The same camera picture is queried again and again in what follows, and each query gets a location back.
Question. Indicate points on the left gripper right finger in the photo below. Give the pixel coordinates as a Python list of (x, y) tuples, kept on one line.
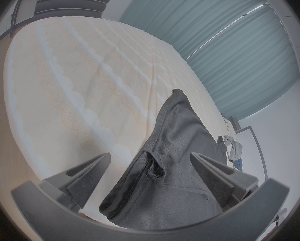
[(220, 187)]

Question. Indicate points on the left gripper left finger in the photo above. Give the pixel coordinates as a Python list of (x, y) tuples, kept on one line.
[(87, 184)]

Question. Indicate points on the black T-shirt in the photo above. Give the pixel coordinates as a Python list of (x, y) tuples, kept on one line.
[(177, 134)]

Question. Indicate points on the pile of clothes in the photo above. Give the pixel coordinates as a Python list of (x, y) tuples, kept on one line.
[(236, 149)]

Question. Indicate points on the bed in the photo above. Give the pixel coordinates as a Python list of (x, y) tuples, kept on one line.
[(77, 84)]

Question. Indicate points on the white printed pillow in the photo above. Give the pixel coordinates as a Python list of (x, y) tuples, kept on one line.
[(229, 125)]

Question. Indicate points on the grey bedside table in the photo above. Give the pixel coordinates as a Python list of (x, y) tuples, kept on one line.
[(234, 120)]

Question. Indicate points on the blue-green curtain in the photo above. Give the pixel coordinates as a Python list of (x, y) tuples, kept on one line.
[(190, 9), (252, 66)]

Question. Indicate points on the black chest of drawers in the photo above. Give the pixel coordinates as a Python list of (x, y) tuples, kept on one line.
[(72, 2)]

